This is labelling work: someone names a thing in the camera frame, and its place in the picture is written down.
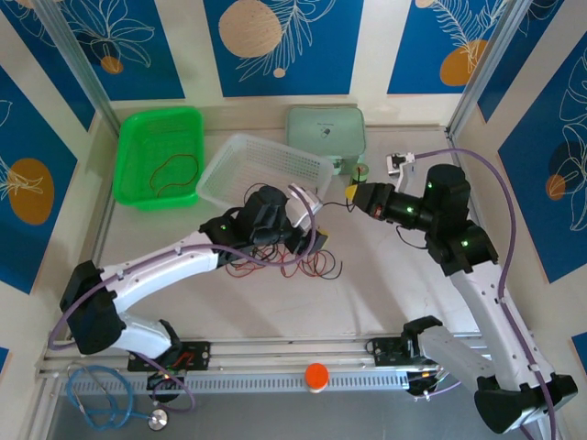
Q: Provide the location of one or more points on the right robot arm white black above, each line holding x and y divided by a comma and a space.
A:
486, 311

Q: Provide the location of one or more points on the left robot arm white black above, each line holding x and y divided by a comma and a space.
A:
160, 270

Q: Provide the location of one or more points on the small green jar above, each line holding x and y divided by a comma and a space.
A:
362, 174

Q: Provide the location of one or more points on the white plastic basket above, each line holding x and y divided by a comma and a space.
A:
266, 165

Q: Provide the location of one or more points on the pale green lidded box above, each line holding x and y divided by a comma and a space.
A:
325, 133

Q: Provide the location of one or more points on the orange round cap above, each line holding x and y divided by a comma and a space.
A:
317, 376

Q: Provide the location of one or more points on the green plastic basket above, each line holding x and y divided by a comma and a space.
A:
137, 156

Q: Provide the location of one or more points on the grey metal plate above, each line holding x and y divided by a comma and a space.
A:
321, 417

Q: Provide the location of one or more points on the blue stethoscope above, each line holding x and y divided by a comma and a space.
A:
159, 419

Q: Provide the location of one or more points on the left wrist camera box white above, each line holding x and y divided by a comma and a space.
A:
306, 204

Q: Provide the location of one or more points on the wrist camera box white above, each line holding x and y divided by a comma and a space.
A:
306, 204
398, 164

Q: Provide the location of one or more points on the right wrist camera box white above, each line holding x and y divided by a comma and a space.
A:
398, 164

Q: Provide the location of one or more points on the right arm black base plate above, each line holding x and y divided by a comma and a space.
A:
385, 353

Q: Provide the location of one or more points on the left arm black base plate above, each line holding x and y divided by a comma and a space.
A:
199, 355

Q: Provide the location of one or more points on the aluminium frame post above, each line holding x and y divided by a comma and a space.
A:
486, 59
78, 59

